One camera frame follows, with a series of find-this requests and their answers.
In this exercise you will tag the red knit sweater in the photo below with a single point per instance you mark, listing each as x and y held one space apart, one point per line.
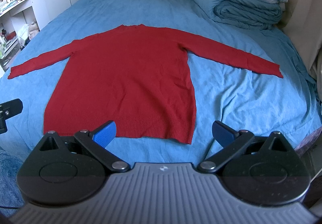
136 76

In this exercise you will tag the folded teal blue duvet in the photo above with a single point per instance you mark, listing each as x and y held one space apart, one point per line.
246 14

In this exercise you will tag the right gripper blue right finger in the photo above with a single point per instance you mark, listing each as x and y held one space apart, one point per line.
234 143

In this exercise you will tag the white desk shelf unit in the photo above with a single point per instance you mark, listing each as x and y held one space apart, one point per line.
19 16

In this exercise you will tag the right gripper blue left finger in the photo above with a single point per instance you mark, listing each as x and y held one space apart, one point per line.
95 143

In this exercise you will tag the beige curtain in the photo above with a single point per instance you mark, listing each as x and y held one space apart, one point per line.
302 24

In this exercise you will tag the blue bed sheet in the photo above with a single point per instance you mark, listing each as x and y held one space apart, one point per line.
239 98

